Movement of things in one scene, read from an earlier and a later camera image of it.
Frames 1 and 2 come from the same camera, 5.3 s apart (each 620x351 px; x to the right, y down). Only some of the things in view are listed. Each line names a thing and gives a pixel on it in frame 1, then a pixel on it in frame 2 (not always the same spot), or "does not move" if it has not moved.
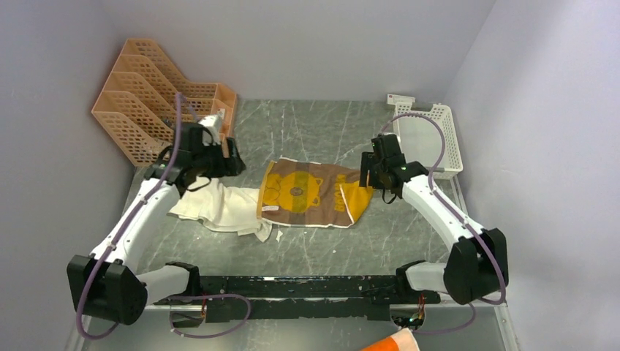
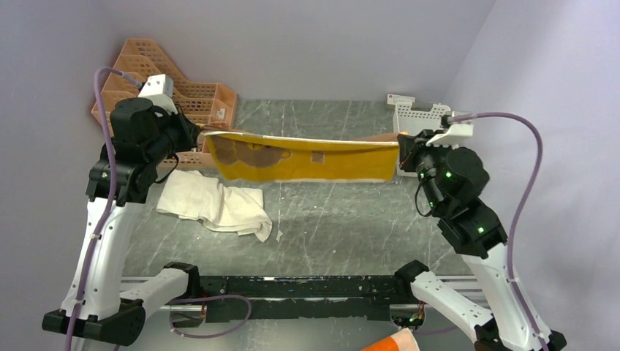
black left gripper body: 211,161 -> 175,136
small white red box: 393,99 does not move
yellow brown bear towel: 307,193 -> 249,157
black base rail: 337,297 does not move
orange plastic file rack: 138,106 does not move
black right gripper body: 378,170 -> 422,159
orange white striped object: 403,340 does not move
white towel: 221,208 does not move
